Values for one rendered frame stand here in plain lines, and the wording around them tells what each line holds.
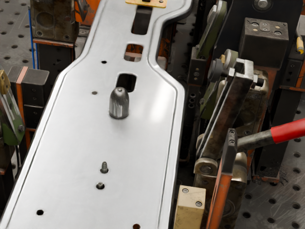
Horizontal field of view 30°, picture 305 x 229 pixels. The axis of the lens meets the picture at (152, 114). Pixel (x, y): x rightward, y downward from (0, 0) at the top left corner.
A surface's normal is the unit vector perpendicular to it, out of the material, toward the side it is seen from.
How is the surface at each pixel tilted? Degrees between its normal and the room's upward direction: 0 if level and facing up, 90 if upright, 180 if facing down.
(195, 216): 90
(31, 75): 0
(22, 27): 0
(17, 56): 0
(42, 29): 90
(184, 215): 90
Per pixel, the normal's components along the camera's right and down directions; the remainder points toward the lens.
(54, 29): -0.12, 0.67
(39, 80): 0.07, -0.73
